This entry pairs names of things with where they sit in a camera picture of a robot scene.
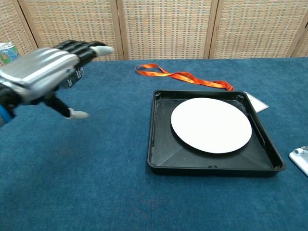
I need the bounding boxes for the orange lanyard strap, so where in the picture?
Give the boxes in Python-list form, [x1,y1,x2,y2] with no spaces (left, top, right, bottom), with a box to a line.
[135,63,234,91]

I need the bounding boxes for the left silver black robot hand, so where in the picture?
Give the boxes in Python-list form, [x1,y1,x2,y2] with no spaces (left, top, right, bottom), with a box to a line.
[0,40,115,120]

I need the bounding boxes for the white ID badge card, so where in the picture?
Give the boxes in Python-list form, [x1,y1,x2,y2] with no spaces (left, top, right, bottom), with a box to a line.
[244,91,269,113]

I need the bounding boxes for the black square plastic tray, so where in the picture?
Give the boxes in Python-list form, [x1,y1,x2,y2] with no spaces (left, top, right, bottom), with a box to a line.
[146,89,286,178]

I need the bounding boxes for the white folding phone stand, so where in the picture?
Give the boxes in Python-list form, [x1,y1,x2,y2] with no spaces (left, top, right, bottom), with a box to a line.
[288,145,308,176]

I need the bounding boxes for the white round plate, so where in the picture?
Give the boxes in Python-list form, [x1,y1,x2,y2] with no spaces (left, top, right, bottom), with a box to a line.
[170,97,253,154]

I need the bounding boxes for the blue printed drink can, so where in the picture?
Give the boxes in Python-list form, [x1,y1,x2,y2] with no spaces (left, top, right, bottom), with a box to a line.
[0,41,20,67]

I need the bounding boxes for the clear box red black contents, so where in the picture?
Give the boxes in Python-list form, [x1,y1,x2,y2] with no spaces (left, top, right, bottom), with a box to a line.
[64,66,86,90]

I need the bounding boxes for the blue carpet table cover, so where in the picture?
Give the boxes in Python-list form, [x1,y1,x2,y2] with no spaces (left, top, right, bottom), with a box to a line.
[0,57,308,231]

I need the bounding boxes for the woven rattan folding screen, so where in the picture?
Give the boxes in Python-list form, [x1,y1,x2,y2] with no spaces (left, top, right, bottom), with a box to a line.
[0,0,308,71]

